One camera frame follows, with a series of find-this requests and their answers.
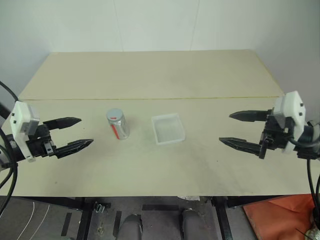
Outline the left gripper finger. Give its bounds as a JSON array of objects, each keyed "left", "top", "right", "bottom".
[
  {"left": 54, "top": 138, "right": 95, "bottom": 160},
  {"left": 43, "top": 116, "right": 82, "bottom": 132}
]

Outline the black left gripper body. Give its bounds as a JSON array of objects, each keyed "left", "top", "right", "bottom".
[{"left": 24, "top": 124, "right": 58, "bottom": 160}]

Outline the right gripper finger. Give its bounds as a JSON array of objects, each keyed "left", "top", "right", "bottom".
[
  {"left": 228, "top": 109, "right": 272, "bottom": 124},
  {"left": 218, "top": 136, "right": 266, "bottom": 159}
]

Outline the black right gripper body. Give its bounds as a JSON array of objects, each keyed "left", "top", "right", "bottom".
[{"left": 258, "top": 109, "right": 298, "bottom": 160}]

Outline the clear jar with red label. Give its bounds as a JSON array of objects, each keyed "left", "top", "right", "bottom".
[{"left": 107, "top": 116, "right": 131, "bottom": 141}]

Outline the white plastic container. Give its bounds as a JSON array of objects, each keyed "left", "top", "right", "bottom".
[{"left": 150, "top": 112, "right": 187, "bottom": 146}]

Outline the crumpled white paper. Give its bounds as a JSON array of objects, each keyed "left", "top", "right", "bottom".
[{"left": 177, "top": 194, "right": 201, "bottom": 202}]

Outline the orange cloth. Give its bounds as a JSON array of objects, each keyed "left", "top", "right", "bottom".
[{"left": 241, "top": 193, "right": 320, "bottom": 240}]

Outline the black tape strip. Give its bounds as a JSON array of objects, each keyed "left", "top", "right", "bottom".
[
  {"left": 112, "top": 210, "right": 123, "bottom": 237},
  {"left": 60, "top": 212, "right": 73, "bottom": 237}
]

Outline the dark rounded shape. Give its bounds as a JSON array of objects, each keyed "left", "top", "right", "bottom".
[
  {"left": 180, "top": 208, "right": 204, "bottom": 240},
  {"left": 117, "top": 213, "right": 144, "bottom": 240}
]

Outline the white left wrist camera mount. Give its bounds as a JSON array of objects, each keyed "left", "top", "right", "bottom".
[{"left": 9, "top": 100, "right": 41, "bottom": 164}]

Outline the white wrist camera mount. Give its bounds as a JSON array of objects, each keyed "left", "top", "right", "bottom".
[
  {"left": 273, "top": 90, "right": 307, "bottom": 154},
  {"left": 9, "top": 100, "right": 41, "bottom": 164}
]

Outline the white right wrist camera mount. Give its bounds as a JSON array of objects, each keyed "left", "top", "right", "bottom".
[{"left": 273, "top": 90, "right": 307, "bottom": 154}]

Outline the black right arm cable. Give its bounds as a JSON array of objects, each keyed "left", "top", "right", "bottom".
[{"left": 288, "top": 134, "right": 320, "bottom": 216}]

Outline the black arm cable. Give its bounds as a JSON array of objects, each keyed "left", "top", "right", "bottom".
[
  {"left": 288, "top": 134, "right": 320, "bottom": 216},
  {"left": 0, "top": 81, "right": 21, "bottom": 213}
]

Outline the thin white floor cable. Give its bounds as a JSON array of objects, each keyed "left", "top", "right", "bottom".
[{"left": 23, "top": 199, "right": 51, "bottom": 240}]

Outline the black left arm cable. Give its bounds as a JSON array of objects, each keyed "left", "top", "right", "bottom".
[{"left": 0, "top": 81, "right": 21, "bottom": 213}]

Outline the black metal table frame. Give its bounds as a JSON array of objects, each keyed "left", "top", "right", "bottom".
[{"left": 14, "top": 195, "right": 286, "bottom": 240}]

